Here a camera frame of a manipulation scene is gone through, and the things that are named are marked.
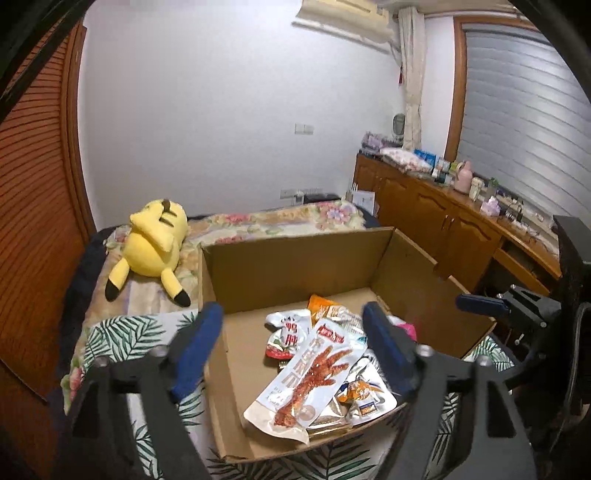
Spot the white red snack packet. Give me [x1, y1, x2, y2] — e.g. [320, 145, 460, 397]
[264, 309, 315, 361]

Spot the floral bedsheet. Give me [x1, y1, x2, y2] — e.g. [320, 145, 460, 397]
[83, 199, 382, 319]

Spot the white air conditioner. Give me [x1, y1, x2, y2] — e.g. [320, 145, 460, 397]
[291, 0, 402, 56]

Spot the white paper bag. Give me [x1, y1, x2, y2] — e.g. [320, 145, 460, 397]
[351, 189, 377, 215]

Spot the purple cloth bundle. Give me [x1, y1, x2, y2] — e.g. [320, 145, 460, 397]
[360, 132, 386, 155]

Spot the white chicken feet snack packet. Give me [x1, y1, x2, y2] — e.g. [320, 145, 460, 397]
[243, 318, 356, 445]

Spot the wooden louvered wardrobe door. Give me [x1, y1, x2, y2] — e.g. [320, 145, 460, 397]
[0, 18, 98, 480]

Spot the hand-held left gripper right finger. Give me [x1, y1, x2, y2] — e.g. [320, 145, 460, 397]
[361, 300, 536, 480]

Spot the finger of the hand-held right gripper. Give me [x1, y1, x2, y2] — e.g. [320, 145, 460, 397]
[455, 293, 509, 319]

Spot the cardboard box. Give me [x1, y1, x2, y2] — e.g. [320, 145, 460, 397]
[199, 225, 497, 464]

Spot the wooden cabinet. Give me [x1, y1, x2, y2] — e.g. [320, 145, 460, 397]
[353, 152, 561, 296]

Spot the wooden window frame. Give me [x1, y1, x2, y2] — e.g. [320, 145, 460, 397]
[443, 14, 541, 162]

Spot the leaf-print blanket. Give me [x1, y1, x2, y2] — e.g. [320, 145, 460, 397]
[60, 310, 518, 480]

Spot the folded floral cloth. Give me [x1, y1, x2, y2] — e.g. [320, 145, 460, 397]
[379, 147, 432, 174]

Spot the pink thermos bottle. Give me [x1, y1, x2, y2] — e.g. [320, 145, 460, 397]
[453, 160, 474, 193]

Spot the dark blue quilt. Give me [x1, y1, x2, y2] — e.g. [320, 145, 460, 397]
[60, 226, 134, 370]

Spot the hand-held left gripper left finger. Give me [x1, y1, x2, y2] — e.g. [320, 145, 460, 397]
[69, 301, 225, 480]

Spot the yellow plush toy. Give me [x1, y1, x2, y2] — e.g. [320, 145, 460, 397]
[105, 198, 191, 308]

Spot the beige curtain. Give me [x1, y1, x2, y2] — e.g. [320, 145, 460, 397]
[397, 7, 426, 153]

